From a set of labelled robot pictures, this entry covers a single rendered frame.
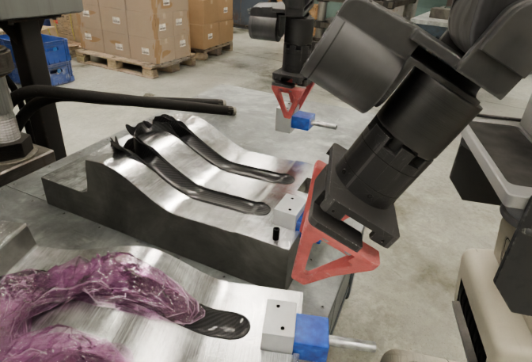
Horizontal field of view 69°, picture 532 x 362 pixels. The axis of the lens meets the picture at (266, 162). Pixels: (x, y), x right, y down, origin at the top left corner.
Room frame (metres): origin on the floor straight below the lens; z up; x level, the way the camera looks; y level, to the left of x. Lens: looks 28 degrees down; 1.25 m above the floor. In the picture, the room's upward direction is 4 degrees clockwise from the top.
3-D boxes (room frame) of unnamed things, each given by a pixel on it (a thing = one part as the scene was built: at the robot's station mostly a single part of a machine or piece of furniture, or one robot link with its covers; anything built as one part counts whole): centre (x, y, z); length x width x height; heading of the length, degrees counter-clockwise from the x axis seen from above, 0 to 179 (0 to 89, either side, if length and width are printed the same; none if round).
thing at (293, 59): (0.80, -0.05, 1.06); 0.10 x 0.07 x 0.07; 157
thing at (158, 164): (0.62, 0.13, 0.92); 0.35 x 0.16 x 0.09; 67
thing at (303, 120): (0.79, -0.08, 0.94); 0.13 x 0.05 x 0.05; 67
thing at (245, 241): (0.63, 0.14, 0.87); 0.50 x 0.26 x 0.14; 67
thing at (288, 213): (0.47, -0.09, 0.89); 0.13 x 0.05 x 0.05; 66
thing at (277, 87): (0.79, -0.05, 0.99); 0.07 x 0.07 x 0.09; 67
